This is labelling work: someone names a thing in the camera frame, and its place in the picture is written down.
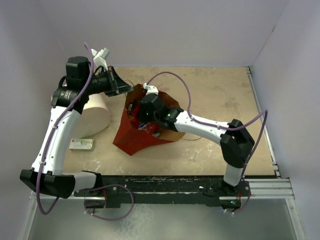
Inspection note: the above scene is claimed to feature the red paper bag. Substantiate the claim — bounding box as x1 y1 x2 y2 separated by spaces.
113 83 186 156

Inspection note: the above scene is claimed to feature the red cookie snack bag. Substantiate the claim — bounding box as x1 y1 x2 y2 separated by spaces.
127 100 159 135

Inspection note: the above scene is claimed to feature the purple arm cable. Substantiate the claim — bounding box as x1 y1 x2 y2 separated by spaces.
36 42 95 216
146 71 268 216

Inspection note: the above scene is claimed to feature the small white green box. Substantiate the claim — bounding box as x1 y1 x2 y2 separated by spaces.
69 138 94 151

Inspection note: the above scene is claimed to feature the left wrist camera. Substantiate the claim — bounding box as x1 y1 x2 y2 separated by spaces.
90 47 110 70

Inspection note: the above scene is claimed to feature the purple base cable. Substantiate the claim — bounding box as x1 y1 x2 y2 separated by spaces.
83 184 135 221

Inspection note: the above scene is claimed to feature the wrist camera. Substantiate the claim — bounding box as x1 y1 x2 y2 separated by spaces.
142 83 159 96
90 47 110 70

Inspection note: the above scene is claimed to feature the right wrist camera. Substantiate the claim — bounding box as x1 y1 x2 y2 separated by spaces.
142 83 159 96

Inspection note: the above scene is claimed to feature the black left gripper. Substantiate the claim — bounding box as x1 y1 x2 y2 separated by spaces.
83 65 134 97

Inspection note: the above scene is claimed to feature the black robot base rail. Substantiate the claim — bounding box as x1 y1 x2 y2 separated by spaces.
74 175 250 209

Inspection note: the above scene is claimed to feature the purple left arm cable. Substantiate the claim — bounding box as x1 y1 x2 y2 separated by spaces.
36 42 95 216

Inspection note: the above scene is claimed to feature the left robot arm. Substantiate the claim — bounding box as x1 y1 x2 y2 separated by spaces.
19 56 133 199

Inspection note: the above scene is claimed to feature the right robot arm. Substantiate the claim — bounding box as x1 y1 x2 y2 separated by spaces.
137 93 255 196

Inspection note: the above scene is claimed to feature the white cylindrical container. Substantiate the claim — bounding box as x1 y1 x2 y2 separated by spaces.
71 93 111 139

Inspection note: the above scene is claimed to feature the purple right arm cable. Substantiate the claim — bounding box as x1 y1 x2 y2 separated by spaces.
146 71 268 216

